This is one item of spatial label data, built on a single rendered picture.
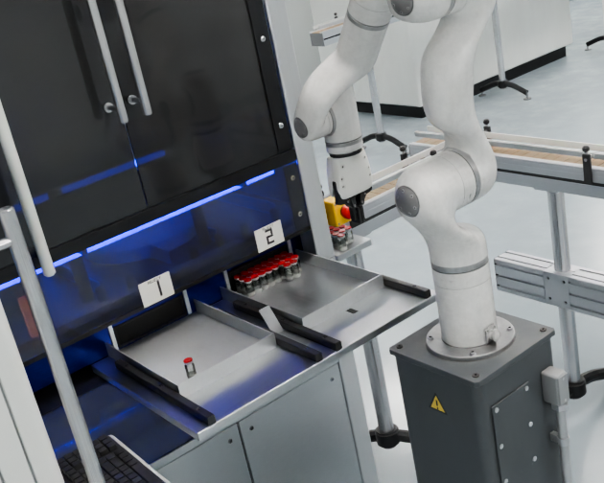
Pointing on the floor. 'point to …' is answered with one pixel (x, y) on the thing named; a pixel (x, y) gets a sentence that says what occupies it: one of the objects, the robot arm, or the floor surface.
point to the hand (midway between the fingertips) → (357, 213)
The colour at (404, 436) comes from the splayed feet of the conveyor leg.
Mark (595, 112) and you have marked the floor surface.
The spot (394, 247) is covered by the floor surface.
